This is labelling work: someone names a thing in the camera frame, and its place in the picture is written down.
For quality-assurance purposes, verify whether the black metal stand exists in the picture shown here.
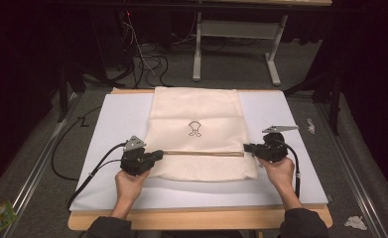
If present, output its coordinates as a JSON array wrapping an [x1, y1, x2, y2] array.
[[56, 60, 87, 124], [283, 63, 344, 137]]

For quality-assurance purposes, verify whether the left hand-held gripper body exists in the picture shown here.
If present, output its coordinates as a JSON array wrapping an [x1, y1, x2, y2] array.
[[119, 135, 154, 178]]

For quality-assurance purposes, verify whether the white foam board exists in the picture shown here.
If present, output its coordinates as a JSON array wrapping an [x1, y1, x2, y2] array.
[[68, 91, 329, 212]]

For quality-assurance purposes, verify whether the black floor cable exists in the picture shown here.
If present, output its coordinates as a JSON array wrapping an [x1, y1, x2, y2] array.
[[50, 104, 103, 182]]

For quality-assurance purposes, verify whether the cream mesh laundry bag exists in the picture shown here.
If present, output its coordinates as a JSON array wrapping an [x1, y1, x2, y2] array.
[[144, 85, 260, 183]]

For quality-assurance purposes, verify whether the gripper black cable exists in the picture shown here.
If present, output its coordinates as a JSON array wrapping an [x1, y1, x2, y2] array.
[[274, 138, 302, 200], [64, 141, 128, 210]]

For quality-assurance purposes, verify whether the white metal desk frame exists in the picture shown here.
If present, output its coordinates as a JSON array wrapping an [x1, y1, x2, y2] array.
[[192, 11, 289, 87]]

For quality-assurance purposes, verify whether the tangle of floor cables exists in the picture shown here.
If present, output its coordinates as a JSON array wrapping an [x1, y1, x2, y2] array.
[[113, 10, 197, 90]]

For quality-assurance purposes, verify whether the crumpled white tissue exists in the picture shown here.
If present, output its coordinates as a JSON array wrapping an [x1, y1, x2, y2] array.
[[343, 215, 369, 232]]

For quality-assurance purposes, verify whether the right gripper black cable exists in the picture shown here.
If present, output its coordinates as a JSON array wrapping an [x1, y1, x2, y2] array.
[[274, 138, 302, 200]]

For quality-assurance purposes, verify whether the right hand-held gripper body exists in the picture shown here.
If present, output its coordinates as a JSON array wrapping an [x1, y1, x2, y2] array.
[[258, 124, 300, 164]]

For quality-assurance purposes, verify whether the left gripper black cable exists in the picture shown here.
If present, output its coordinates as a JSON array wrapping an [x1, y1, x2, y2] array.
[[64, 141, 128, 210]]

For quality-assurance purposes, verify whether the person's left hand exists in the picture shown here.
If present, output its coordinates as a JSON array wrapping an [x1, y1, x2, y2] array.
[[114, 168, 152, 213]]

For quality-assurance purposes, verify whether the metal floor rail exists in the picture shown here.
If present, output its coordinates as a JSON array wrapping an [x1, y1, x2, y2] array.
[[0, 91, 80, 238], [315, 101, 383, 238]]

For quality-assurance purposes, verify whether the person's right hand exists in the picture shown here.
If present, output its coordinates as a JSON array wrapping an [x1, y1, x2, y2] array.
[[256, 156, 296, 201]]

